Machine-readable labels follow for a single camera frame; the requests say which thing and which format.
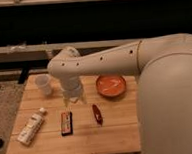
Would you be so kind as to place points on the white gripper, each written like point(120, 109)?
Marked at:
point(72, 90)

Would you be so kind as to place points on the white squeeze bottle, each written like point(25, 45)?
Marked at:
point(27, 134)

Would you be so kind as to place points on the grey metal rail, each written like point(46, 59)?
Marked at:
point(41, 52)

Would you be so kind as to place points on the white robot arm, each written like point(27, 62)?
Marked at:
point(163, 66)

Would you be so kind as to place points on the orange plate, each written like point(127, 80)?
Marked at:
point(111, 85)

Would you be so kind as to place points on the black red snack bar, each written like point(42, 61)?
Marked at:
point(66, 123)

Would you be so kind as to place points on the translucent plastic cup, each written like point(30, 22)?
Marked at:
point(43, 83)

